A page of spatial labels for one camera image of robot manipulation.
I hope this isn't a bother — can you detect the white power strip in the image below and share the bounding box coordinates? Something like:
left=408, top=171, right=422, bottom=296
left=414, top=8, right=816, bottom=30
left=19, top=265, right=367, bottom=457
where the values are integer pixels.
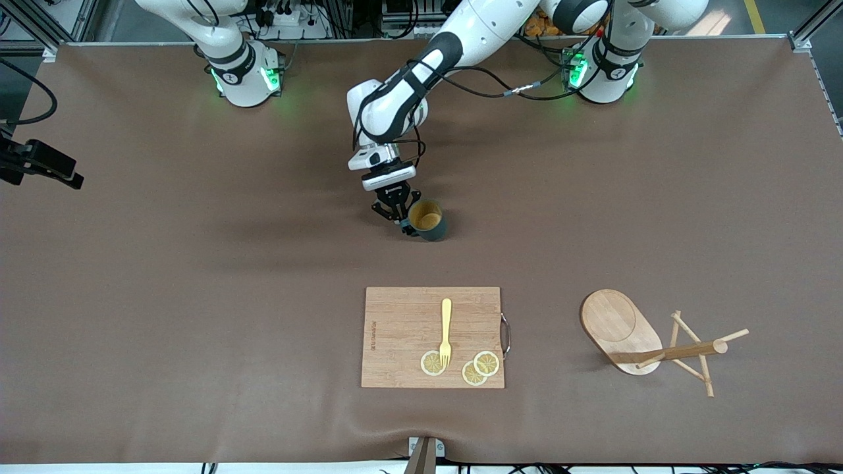
left=252, top=0, right=332, bottom=41

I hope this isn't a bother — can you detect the bamboo cutting board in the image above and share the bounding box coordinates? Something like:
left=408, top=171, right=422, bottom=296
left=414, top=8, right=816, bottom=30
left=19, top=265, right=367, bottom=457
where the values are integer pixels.
left=361, top=286, right=512, bottom=390

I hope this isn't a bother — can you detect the yellow fork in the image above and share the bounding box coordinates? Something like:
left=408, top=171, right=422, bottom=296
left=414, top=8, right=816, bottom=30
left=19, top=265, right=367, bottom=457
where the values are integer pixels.
left=439, top=298, right=454, bottom=369

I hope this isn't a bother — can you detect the brown table cover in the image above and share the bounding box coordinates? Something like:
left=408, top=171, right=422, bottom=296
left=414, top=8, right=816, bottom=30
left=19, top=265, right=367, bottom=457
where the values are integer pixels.
left=0, top=36, right=843, bottom=465

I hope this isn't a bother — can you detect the bag of orange snacks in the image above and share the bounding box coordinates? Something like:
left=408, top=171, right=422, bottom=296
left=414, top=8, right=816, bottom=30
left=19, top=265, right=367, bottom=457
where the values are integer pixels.
left=525, top=10, right=560, bottom=38

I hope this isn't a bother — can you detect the aluminium frame strut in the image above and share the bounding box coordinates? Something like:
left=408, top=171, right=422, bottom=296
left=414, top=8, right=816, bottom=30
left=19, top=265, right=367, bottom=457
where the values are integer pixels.
left=787, top=0, right=843, bottom=139
left=0, top=0, right=99, bottom=50

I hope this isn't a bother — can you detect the dark green cup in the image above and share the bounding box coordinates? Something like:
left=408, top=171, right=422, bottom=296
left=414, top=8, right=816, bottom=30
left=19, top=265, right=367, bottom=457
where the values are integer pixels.
left=400, top=199, right=449, bottom=242

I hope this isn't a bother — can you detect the camera mount post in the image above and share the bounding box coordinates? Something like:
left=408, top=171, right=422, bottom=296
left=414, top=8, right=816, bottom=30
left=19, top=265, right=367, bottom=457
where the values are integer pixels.
left=403, top=436, right=447, bottom=474

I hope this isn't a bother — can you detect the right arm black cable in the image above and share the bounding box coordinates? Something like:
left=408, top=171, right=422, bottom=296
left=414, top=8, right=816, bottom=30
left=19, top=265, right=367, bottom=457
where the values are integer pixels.
left=0, top=58, right=59, bottom=126

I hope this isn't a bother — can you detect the wooden cup rack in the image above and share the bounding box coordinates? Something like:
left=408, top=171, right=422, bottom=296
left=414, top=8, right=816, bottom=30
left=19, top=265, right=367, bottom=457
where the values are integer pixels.
left=579, top=288, right=751, bottom=398

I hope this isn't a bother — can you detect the grey control box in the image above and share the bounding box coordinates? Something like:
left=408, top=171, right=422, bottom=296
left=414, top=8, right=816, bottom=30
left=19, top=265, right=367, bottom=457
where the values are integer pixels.
left=381, top=0, right=452, bottom=39

